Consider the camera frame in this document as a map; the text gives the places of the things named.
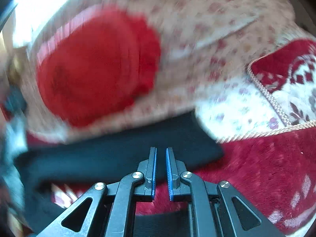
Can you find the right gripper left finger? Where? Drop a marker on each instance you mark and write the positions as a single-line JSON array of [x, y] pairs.
[[108, 210]]

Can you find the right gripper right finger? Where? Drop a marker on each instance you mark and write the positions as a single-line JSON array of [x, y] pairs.
[[214, 209]]

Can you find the black knit pants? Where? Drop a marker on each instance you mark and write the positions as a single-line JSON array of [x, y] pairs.
[[107, 159]]

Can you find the red and cream plush blanket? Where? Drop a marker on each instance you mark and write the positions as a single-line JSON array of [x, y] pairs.
[[275, 172]]

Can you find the grey fleece garment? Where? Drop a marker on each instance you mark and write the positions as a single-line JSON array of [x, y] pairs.
[[13, 144]]

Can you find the red ruffled heart pillow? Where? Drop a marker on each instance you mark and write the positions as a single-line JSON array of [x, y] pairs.
[[97, 64]]

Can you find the floral beige quilt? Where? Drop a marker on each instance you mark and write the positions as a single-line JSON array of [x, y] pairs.
[[206, 45]]

